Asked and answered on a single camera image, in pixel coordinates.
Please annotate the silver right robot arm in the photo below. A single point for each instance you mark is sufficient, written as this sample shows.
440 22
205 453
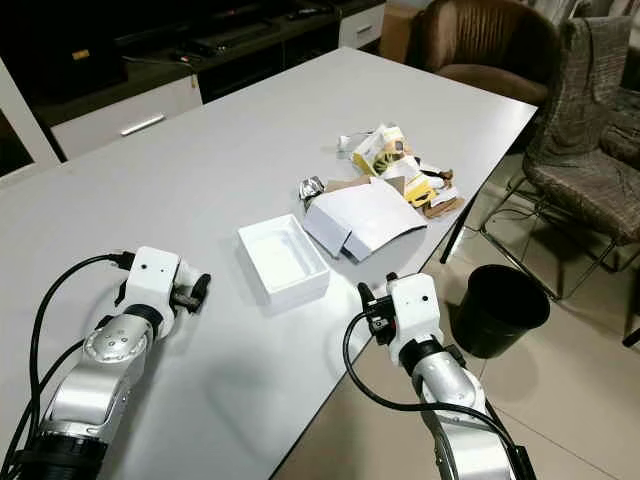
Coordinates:
455 388

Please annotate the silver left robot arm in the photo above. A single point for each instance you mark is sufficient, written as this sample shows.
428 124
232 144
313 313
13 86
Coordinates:
102 368

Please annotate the black rubbish bin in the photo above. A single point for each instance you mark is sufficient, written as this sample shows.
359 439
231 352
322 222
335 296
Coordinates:
500 315

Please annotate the white cardboard carton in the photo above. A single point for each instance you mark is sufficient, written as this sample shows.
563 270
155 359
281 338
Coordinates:
370 217

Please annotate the black table leg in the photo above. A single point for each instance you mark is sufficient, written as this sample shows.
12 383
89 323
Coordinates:
455 240

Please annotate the open white box tray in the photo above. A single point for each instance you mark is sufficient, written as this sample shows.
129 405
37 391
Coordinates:
285 258

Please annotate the crumpled brown paper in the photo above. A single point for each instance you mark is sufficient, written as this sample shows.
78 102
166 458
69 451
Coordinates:
445 205

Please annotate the torn yellow white wrapper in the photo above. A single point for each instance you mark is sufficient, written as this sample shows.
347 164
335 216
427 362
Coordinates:
418 185

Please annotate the brown cardboard piece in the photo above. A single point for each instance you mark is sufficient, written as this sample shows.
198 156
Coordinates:
345 184

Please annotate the crumpled silver foil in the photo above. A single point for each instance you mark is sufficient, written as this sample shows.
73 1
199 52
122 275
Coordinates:
311 187

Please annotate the yellow white snack package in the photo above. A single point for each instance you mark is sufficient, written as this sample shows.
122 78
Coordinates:
380 147

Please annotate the clear plastic wrapper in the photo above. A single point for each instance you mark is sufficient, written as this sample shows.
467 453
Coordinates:
346 142

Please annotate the grey woven fabric chair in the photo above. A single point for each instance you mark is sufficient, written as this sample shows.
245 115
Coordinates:
622 135
585 130

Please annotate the brown cardboard box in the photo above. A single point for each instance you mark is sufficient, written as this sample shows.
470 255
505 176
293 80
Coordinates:
398 32

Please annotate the dark media shelf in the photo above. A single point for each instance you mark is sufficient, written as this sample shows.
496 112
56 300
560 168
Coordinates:
210 35

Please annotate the brown leather chair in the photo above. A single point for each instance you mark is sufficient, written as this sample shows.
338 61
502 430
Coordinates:
490 45

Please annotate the small white cabinet drawer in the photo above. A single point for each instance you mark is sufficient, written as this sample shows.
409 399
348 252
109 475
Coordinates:
360 25

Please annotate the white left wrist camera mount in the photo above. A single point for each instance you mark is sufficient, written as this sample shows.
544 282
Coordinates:
155 280

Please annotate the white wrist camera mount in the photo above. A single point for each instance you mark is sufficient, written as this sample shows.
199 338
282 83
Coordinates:
416 308
155 280

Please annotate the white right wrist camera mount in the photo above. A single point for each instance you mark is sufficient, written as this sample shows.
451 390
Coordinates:
416 308

